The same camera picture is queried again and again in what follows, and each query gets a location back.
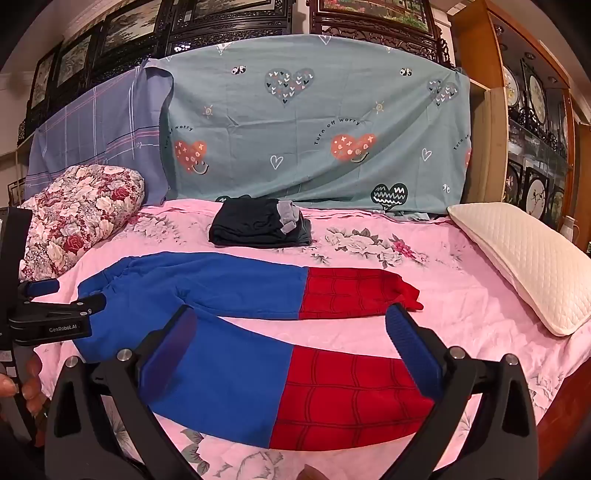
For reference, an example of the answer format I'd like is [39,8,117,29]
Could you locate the carved dark wood screen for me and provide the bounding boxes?
[308,0,457,69]
[17,0,315,146]

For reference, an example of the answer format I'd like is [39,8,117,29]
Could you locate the blue and red pants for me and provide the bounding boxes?
[74,251,437,450]

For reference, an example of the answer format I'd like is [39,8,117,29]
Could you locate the pink floral bedsheet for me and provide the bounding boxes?
[23,198,591,480]

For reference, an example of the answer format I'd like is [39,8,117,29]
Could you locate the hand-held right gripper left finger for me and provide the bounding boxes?
[45,304,199,480]

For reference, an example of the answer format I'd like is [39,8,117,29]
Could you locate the cream quilted pillow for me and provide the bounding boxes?
[447,202,591,337]

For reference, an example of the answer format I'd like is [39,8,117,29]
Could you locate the wooden display cabinet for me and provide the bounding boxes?
[449,0,591,252]

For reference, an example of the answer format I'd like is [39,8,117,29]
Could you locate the red floral quilted pillow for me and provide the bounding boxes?
[19,165,146,281]

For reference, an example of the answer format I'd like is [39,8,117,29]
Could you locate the person's left hand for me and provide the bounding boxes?
[0,356,46,416]

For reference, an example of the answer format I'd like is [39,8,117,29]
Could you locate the folded dark clothes stack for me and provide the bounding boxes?
[208,196,314,248]

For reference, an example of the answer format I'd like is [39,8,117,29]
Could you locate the round decorative plate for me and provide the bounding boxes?
[527,74,549,121]
[526,178,550,217]

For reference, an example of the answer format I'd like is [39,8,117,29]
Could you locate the teal heart-print sheet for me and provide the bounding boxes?
[147,33,472,217]

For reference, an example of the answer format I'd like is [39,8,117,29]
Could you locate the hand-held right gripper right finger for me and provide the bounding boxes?
[387,303,539,480]

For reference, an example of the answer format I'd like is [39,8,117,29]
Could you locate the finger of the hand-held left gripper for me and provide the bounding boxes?
[17,278,62,300]
[17,295,108,325]

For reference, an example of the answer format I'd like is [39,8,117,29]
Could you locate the purple plaid sheet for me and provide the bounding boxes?
[23,59,175,206]

